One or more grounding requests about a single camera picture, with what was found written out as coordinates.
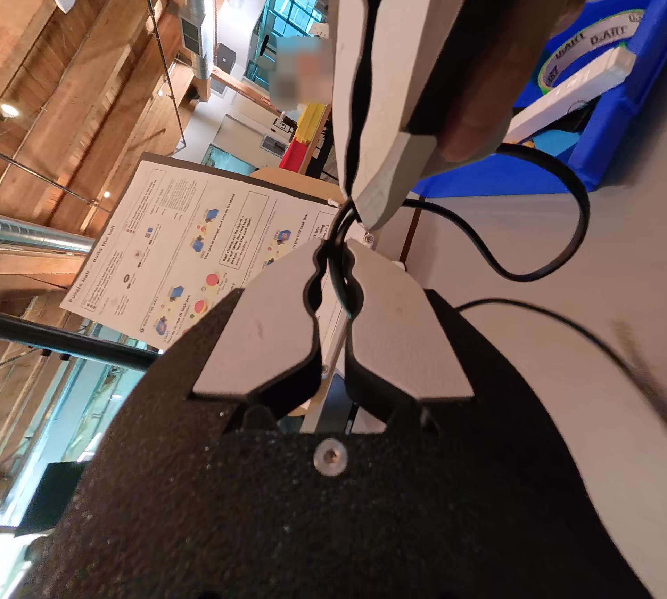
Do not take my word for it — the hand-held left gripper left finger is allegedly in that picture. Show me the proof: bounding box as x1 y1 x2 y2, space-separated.
192 242 324 418

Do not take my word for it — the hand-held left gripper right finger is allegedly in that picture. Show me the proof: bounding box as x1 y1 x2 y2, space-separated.
344 240 475 426

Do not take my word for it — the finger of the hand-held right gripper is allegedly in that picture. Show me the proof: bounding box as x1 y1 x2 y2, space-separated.
353 0 447 233
331 0 372 199

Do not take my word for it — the green tape roll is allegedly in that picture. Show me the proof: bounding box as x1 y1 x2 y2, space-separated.
538 9 647 94

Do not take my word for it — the white tile strip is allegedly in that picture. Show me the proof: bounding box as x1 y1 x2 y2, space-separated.
505 46 637 143

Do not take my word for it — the blue plastic bin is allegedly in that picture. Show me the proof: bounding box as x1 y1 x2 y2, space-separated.
412 0 667 198

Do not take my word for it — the thin black cable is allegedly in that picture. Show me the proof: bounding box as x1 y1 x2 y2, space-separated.
315 143 662 402

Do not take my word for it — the person's right hand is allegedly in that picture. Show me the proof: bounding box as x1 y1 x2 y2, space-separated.
437 0 626 163

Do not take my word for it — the yellow plastic bin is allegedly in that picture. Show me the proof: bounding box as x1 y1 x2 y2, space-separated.
293 104 332 147

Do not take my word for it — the black tablet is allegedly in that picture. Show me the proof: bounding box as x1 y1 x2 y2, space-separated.
317 374 361 434

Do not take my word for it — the printed instruction sheet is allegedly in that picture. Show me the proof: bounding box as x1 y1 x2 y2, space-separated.
60 153 346 350

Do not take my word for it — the wooden display board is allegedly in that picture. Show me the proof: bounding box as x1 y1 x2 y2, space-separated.
141 152 348 418

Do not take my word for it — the white vent grille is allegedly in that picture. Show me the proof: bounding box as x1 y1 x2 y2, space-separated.
180 17 203 55

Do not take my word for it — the black metal pole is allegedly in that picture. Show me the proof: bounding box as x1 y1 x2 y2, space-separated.
0 314 159 372

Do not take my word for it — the black computer monitor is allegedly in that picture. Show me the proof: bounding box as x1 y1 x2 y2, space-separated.
20 462 88 533

